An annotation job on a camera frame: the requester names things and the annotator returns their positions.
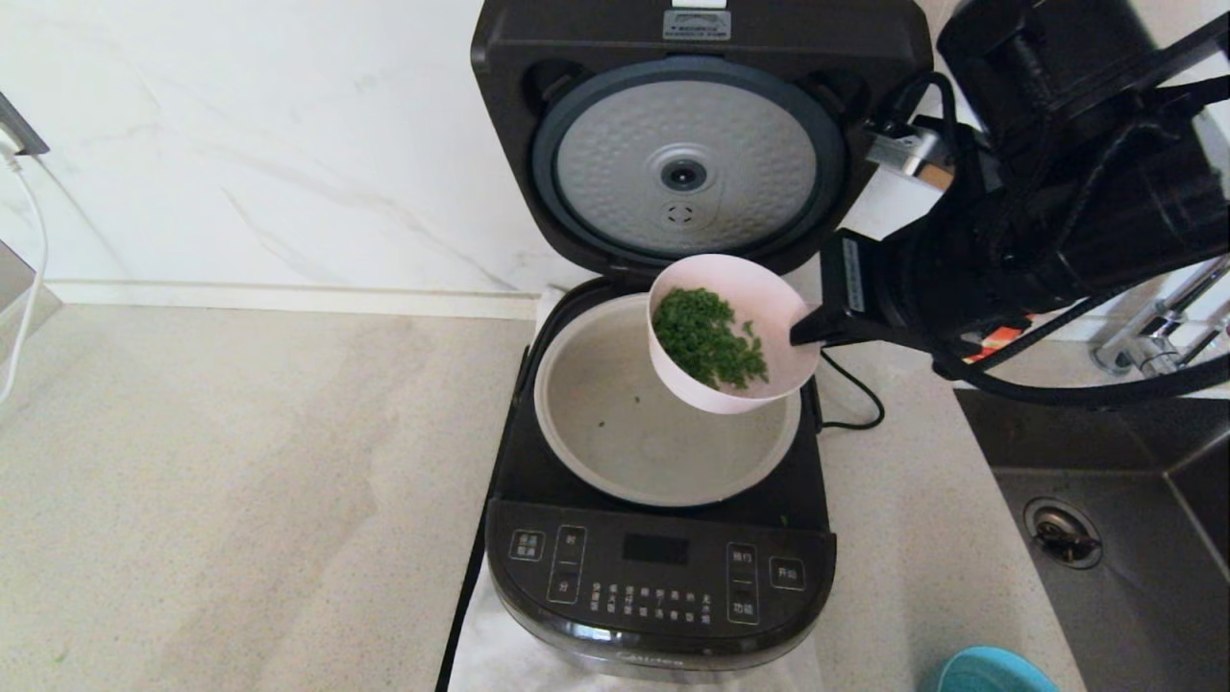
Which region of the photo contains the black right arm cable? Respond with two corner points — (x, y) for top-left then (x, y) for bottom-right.
(927, 279), (1230, 407)

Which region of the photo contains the chrome faucet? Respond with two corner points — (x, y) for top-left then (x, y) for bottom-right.
(1091, 258), (1230, 383)

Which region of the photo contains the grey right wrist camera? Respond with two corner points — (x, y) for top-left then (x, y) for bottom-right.
(865, 120), (957, 190)

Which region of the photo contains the pink bowl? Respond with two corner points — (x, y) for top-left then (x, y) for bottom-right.
(647, 254), (824, 415)

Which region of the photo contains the black power cord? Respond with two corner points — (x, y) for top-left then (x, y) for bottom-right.
(817, 351), (885, 432)

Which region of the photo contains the stainless steel sink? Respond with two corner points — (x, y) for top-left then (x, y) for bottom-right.
(953, 387), (1230, 692)

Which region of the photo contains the dark grey rice cooker lid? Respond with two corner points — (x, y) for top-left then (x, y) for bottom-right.
(470, 0), (935, 280)

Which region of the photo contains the thin black camera cable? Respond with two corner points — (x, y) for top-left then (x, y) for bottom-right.
(879, 72), (964, 145)

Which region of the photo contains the beige inner pot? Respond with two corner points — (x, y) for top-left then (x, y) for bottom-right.
(533, 291), (801, 508)

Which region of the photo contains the dark wall socket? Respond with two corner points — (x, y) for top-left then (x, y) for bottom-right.
(0, 88), (54, 160)

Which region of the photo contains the blue bowl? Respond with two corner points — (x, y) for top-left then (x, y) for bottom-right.
(924, 646), (1060, 692)

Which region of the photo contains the grey flat panel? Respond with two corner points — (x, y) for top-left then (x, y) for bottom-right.
(0, 238), (66, 371)

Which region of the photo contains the metal sink drain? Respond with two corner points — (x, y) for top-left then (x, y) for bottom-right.
(1023, 496), (1103, 570)

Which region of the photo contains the white wall cable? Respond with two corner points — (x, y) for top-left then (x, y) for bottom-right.
(0, 144), (51, 405)

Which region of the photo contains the yellow orange detergent bottle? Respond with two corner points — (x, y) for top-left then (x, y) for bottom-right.
(961, 325), (1037, 366)

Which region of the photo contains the dark grey rice cooker body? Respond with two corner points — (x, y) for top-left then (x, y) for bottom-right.
(483, 279), (837, 674)

